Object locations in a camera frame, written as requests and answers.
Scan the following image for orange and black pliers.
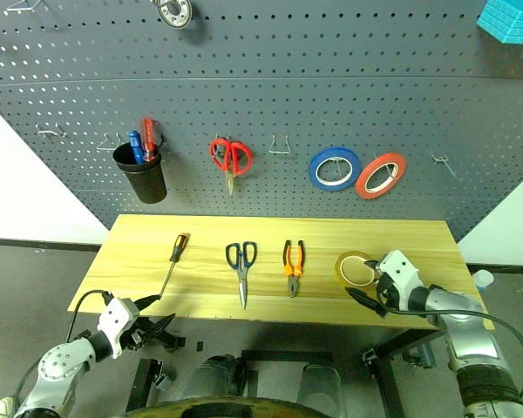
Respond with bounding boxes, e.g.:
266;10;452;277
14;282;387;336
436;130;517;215
282;239;306;300

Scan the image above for black metal table frame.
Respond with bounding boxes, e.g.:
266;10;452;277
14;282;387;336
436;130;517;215
128;328;442;418

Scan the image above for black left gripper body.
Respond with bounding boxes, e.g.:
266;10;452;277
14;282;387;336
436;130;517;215
121;315;158;352

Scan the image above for red handled scissors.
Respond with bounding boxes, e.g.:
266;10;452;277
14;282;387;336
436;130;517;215
207;137;254;198

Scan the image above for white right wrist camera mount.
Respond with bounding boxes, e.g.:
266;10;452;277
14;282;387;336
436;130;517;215
377;250;422;306

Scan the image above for black and orange screwdriver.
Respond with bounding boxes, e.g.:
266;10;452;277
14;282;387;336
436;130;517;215
155;233;191;301

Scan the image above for red handled screwdriver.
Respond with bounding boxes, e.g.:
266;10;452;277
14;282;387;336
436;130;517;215
139;117;160;163

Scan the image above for blue handled screwdriver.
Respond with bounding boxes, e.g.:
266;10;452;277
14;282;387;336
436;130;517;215
127;129;144;165

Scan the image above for black plastic cup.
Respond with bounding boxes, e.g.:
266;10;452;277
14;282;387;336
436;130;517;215
112;141;168;205

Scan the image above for black handled scissors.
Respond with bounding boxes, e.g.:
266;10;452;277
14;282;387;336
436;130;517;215
225;241;259;311

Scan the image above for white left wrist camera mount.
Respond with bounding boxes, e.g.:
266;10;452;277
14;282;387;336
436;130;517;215
97;297;141;361

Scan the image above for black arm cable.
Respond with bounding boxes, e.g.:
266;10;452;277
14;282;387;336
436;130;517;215
383;304;523;401
15;289;114;406

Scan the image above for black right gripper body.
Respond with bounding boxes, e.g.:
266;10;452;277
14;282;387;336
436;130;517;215
374;273;401;309

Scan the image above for steel ring disc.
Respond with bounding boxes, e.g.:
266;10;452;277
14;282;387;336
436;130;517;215
155;0;194;30

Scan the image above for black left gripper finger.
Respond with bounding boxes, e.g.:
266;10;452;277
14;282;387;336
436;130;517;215
134;294;164;314
147;313;177;339

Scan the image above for grey metal pegboard wall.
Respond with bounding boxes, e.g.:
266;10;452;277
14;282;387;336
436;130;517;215
0;0;523;243

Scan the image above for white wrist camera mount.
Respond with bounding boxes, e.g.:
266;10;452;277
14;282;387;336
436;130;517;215
377;250;422;306
97;297;141;361

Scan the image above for grey metal bracket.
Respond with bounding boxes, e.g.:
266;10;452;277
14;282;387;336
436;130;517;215
402;341;438;369

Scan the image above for small black bracket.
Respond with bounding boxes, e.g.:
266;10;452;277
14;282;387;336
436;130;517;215
158;331;187;352

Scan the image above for clear plastic bottle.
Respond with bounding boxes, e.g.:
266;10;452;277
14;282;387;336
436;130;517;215
470;269;495;293

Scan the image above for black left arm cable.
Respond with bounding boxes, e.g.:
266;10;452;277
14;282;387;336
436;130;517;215
15;289;114;406

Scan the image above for red tape roll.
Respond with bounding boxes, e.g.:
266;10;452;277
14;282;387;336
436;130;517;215
355;152;408;200

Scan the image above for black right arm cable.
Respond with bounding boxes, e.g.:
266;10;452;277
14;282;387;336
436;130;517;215
383;304;523;401

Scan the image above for blue tape roll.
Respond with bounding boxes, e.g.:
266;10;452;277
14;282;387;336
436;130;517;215
308;146;363;192

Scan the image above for double metal pegboard hook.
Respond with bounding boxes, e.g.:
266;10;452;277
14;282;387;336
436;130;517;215
268;133;291;155
96;131;124;152

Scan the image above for yellow transparent tape roll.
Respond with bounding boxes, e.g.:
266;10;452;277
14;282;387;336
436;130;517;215
334;250;378;289

